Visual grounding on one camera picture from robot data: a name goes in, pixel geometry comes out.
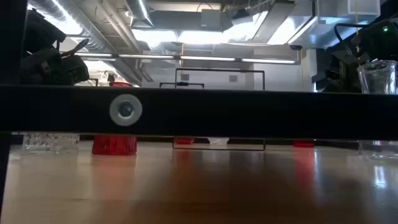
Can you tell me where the black aluminium table frame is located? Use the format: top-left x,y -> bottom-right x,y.
11,133 -> 361,149

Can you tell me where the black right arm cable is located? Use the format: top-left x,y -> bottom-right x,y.
333,22 -> 369,46

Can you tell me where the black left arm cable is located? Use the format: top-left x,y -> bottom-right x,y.
60,37 -> 91,58

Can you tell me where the silver spiral air duct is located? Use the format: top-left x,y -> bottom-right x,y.
27,0 -> 142,88

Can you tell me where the clear star-cut glass vase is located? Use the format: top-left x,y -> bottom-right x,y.
22,133 -> 81,154

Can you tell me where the red cylindrical glass vase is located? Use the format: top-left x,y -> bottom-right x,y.
293,139 -> 315,148

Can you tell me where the wooden shelf with black frame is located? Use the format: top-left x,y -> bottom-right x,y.
0,0 -> 398,218

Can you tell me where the clear ribbed arch glass vase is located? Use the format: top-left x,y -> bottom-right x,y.
207,137 -> 230,145

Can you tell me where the silver round ceiling duct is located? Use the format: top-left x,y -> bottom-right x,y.
126,0 -> 155,28

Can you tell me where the red square glass vase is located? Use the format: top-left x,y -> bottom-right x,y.
91,81 -> 138,156

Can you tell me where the clear wavy glass vase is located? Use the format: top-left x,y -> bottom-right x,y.
356,60 -> 398,161

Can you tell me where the silver shelf bolt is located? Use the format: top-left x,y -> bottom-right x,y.
108,93 -> 144,127

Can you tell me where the translucent white ceiling box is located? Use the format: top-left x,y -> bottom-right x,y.
347,0 -> 382,17

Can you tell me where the small black metal frame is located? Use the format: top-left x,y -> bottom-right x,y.
159,82 -> 205,90

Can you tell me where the grey ceiling junction box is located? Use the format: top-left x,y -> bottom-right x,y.
200,8 -> 225,31

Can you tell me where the long ceiling light strip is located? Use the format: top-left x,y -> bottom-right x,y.
74,52 -> 297,65

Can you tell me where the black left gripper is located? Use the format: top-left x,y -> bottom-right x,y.
21,48 -> 91,86

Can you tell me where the red round glass vase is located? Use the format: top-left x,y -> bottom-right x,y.
173,136 -> 195,146

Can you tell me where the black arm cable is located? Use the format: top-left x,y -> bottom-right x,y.
333,22 -> 369,46
60,37 -> 91,58

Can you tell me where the large silver ventilation duct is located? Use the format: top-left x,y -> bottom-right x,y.
251,0 -> 351,50

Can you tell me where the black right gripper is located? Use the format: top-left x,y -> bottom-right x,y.
323,49 -> 371,93

